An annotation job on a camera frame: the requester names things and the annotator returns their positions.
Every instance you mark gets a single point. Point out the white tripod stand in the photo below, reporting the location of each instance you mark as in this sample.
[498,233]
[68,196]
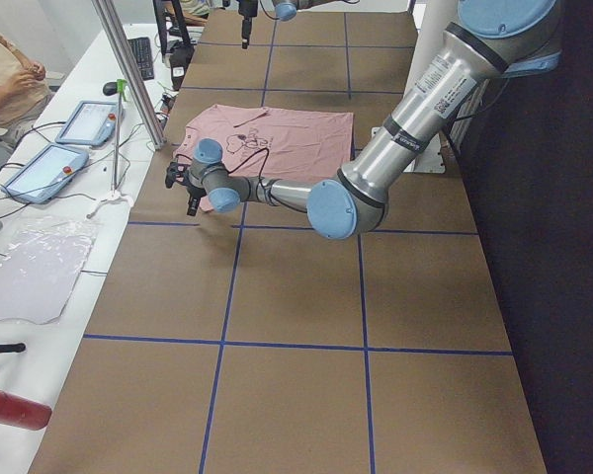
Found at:
[115,195]

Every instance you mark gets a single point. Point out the lower teach pendant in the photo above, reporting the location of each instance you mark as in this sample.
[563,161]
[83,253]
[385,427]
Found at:
[46,174]

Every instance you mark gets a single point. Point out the teach pendant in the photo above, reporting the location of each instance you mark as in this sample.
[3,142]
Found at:
[46,174]
[92,123]

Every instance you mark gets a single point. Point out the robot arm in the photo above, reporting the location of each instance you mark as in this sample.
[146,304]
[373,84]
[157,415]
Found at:
[284,10]
[483,40]

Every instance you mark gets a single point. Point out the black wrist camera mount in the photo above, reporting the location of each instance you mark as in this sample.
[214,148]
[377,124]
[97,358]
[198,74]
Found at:
[176,173]

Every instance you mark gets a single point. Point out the clear plastic bag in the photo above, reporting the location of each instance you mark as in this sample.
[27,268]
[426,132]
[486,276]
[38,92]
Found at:
[41,267]

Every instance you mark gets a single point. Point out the black keyboard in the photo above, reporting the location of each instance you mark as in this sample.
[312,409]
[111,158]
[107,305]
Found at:
[142,54]

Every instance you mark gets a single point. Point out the black computer mouse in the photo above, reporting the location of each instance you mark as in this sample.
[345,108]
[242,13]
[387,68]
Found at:
[110,89]

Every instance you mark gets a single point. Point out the red cylinder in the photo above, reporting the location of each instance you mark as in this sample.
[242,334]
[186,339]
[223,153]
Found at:
[19,412]

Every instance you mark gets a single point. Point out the pink Snoopy t-shirt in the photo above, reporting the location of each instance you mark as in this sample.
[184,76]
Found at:
[302,146]

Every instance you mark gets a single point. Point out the upper teach pendant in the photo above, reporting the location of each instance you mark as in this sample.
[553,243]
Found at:
[92,123]

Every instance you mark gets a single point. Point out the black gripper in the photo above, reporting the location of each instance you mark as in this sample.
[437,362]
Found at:
[246,25]
[194,190]

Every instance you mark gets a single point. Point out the aluminium frame post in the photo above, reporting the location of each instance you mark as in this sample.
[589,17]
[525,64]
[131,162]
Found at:
[115,32]

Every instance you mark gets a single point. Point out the seated person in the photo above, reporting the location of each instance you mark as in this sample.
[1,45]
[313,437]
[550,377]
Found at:
[24,93]

